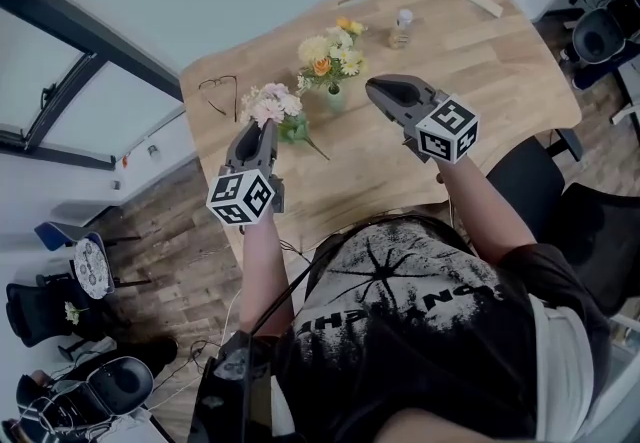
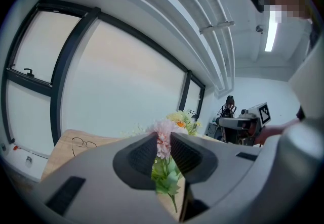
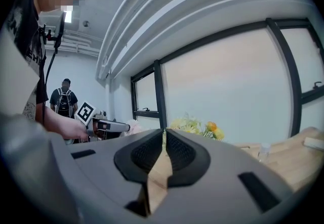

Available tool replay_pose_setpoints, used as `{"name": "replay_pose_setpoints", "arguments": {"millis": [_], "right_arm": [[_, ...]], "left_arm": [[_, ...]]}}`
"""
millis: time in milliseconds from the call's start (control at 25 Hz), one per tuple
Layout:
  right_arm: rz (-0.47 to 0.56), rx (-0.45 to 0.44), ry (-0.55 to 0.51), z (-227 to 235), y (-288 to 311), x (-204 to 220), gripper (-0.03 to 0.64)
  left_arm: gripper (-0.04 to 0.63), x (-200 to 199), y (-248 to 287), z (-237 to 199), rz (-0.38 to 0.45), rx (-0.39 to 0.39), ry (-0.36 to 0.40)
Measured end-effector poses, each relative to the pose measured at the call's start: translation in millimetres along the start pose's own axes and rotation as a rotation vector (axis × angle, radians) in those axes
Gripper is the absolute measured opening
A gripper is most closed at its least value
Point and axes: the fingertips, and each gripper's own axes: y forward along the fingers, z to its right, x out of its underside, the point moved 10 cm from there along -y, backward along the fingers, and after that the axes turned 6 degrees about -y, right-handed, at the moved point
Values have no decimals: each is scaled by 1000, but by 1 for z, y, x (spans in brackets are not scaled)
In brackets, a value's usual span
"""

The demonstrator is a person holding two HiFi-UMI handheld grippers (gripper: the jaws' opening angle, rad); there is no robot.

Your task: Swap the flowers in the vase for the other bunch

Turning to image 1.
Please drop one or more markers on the wooden block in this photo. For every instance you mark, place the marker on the wooden block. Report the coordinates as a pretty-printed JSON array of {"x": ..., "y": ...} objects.
[{"x": 482, "y": 2}]

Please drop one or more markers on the person's face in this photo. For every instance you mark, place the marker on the person's face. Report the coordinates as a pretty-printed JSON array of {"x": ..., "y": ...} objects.
[{"x": 455, "y": 428}]

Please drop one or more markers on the small orange object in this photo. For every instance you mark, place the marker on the small orange object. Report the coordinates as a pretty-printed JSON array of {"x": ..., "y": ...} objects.
[{"x": 124, "y": 162}]

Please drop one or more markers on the pink flower bouquet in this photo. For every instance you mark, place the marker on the pink flower bouquet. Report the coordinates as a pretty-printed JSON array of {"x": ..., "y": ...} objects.
[{"x": 270, "y": 103}]

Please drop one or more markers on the black mesh chair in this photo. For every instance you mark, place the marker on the black mesh chair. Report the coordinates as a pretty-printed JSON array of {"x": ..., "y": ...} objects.
[{"x": 35, "y": 311}]

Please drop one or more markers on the black table leg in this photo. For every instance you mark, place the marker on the black table leg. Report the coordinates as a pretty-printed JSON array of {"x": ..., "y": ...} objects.
[{"x": 572, "y": 143}]

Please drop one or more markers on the thin-framed eyeglasses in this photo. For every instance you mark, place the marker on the thin-framed eyeglasses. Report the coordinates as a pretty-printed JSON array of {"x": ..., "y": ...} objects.
[{"x": 235, "y": 101}]

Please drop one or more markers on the person's black printed shirt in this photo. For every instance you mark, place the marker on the person's black printed shirt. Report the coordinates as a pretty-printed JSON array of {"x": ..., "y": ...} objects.
[{"x": 425, "y": 356}]

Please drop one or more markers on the black office chair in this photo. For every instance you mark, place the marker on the black office chair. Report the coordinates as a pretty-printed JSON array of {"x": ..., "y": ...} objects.
[{"x": 530, "y": 181}]

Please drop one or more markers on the blue chair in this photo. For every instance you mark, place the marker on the blue chair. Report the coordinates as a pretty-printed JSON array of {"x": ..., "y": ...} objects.
[{"x": 52, "y": 233}]

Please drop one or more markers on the yellow and orange flower bouquet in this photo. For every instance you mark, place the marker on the yellow and orange flower bouquet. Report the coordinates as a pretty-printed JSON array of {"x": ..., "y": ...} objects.
[{"x": 332, "y": 56}]

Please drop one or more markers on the black framed window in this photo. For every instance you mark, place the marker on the black framed window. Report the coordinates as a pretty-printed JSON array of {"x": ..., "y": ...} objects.
[{"x": 145, "y": 76}]

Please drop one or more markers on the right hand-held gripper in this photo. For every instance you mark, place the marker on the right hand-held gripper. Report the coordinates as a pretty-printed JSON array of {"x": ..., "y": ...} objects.
[{"x": 447, "y": 131}]

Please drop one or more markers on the small white flower sprig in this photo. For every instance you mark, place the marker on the small white flower sprig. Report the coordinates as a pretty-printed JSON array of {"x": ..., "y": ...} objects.
[{"x": 72, "y": 313}]

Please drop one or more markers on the green vase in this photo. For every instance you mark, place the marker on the green vase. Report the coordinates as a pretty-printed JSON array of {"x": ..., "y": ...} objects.
[{"x": 336, "y": 101}]

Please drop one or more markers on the white patterned cushion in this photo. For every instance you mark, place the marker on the white patterned cushion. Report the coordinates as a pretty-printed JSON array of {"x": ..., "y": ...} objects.
[{"x": 91, "y": 266}]

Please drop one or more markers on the small clear jar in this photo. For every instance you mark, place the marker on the small clear jar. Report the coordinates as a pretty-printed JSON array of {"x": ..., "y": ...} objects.
[{"x": 152, "y": 151}]

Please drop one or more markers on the person's left forearm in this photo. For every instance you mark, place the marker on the person's left forearm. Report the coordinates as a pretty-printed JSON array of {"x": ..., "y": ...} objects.
[{"x": 265, "y": 276}]

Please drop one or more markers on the person's right forearm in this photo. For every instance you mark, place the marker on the person's right forearm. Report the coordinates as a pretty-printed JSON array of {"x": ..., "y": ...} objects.
[{"x": 480, "y": 206}]

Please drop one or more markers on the clear glass bottle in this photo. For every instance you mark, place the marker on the clear glass bottle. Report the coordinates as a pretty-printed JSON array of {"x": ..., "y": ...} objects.
[{"x": 401, "y": 33}]

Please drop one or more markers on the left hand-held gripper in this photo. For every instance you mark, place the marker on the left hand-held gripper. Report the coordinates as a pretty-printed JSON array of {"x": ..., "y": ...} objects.
[{"x": 242, "y": 198}]

